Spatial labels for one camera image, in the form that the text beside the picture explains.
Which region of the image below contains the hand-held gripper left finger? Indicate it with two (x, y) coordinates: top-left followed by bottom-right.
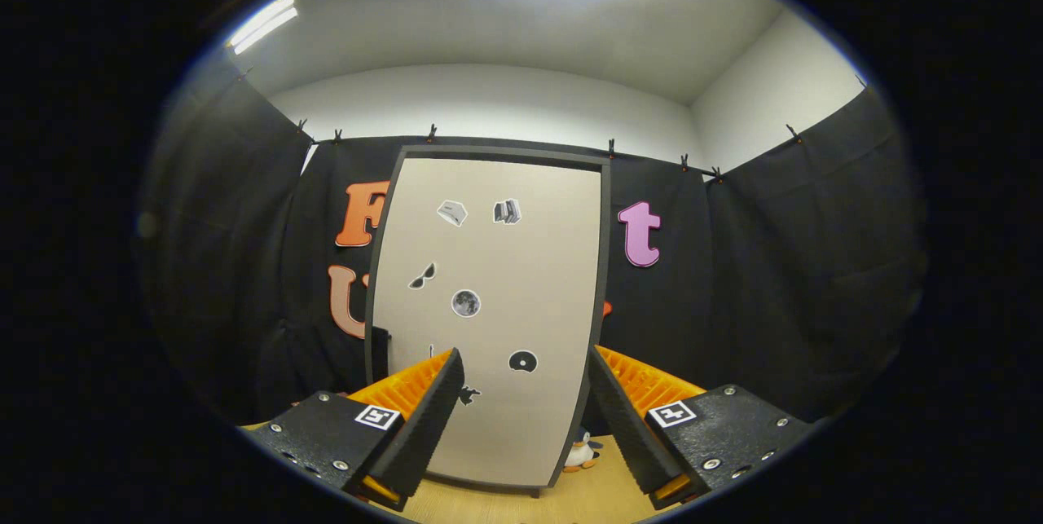
(240, 347), (465, 513)

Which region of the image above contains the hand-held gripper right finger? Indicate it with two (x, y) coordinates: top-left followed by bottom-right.
(588, 345), (816, 511)

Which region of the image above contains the beige shoe cabinet door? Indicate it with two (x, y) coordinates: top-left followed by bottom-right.
(372, 157), (604, 488)

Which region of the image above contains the dark grey shoe cabinet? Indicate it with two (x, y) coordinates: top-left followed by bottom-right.
(364, 145), (612, 499)

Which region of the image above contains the small penguin toy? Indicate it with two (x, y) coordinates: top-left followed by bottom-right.
(564, 429), (604, 473)

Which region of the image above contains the black backdrop cloth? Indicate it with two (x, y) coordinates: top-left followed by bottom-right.
(134, 51), (930, 435)

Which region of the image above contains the row of black cloth clips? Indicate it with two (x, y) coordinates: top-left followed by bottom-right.
(236, 68), (866, 184)

